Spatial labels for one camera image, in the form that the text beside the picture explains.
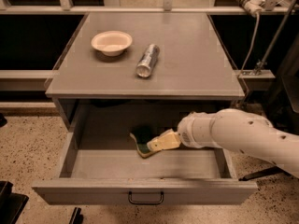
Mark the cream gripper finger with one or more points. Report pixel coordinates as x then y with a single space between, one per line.
166 140

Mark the green and yellow sponge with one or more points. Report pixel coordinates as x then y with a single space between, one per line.
142 135

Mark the grey top drawer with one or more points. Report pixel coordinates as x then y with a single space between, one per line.
99 163

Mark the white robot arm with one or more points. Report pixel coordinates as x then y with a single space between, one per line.
237 131

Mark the grey cabinet with counter top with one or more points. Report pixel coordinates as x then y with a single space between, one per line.
173 56

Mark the silver metal can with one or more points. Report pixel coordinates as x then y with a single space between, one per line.
148 60

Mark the black office chair base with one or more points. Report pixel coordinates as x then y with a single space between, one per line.
265 172

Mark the white paper bowl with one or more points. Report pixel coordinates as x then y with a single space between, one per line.
112 43

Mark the metal clamp stand rod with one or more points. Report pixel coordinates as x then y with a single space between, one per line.
260 64

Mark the black object at bottom edge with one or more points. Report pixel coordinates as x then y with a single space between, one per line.
77 217

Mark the white power strip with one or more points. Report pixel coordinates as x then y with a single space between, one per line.
252 7

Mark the black box bottom left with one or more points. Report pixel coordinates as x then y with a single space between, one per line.
11 204

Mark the black drawer handle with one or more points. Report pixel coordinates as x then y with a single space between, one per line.
145 198

